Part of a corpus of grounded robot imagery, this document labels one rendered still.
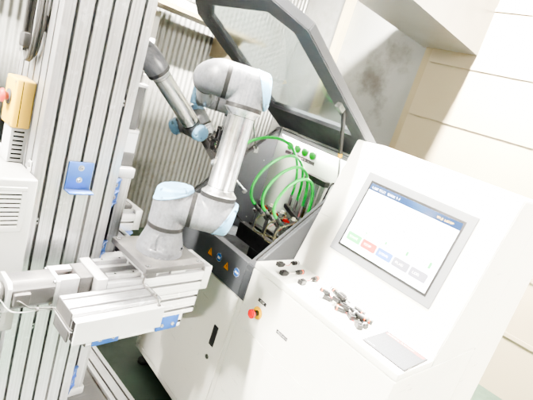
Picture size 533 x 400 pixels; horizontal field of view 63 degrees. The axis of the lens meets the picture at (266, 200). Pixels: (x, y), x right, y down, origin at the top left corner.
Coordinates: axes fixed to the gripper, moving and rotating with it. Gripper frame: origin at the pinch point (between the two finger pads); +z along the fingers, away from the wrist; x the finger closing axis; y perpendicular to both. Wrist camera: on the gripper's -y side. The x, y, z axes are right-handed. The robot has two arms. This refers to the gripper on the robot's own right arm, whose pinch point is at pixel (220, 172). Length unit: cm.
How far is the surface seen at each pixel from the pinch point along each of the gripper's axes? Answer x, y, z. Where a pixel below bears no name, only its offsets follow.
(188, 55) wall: -210, -89, -45
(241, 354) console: 44, -2, 63
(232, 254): 20.8, -2.3, 29.8
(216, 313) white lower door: 22, -2, 59
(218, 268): 14.6, -2.2, 40.2
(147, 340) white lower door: -24, -2, 106
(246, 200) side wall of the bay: -31, -47, 23
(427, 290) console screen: 92, -28, 7
